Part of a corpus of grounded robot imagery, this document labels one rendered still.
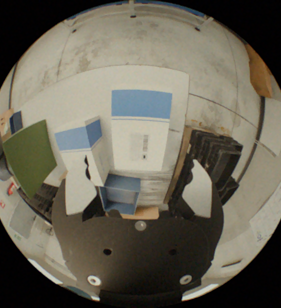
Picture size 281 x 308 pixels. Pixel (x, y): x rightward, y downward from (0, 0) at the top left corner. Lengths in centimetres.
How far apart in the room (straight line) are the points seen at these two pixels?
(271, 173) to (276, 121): 96
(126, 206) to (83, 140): 39
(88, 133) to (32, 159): 29
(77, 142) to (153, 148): 19
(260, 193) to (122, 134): 266
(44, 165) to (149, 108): 45
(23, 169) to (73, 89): 33
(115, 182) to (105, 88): 31
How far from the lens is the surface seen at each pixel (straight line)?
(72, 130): 26
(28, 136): 44
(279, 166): 250
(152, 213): 57
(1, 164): 57
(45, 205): 67
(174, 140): 33
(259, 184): 264
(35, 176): 47
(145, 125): 21
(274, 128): 246
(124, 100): 20
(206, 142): 80
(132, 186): 36
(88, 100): 33
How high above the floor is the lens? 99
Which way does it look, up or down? 61 degrees down
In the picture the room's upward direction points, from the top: 180 degrees clockwise
